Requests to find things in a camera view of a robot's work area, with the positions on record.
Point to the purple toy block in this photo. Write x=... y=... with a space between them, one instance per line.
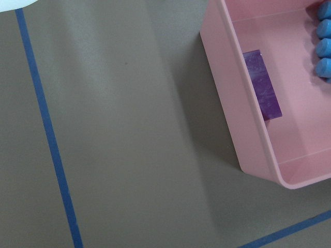
x=262 y=85

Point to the long blue toy block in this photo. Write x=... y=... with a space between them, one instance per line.
x=322 y=49

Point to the pink plastic box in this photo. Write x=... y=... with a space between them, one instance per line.
x=294 y=149

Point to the brown paper table mat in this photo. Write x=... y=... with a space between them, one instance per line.
x=145 y=146

